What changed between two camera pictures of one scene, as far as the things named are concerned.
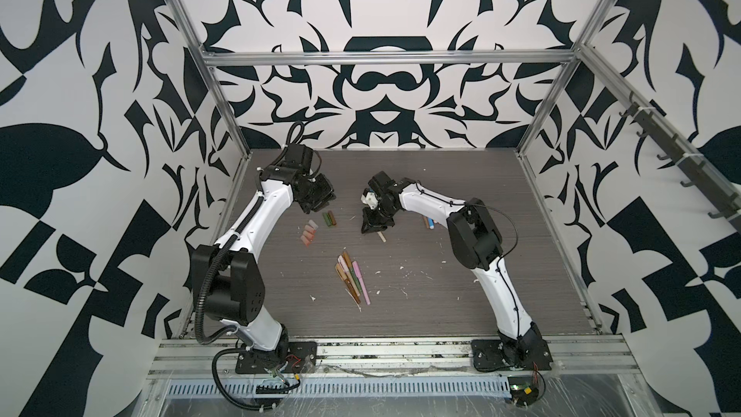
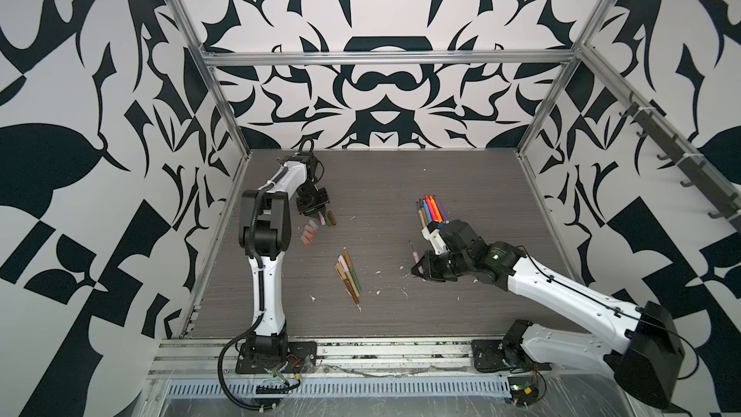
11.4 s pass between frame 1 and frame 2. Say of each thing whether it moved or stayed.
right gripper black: moved
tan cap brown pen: stayed
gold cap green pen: stayed
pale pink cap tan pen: stayed
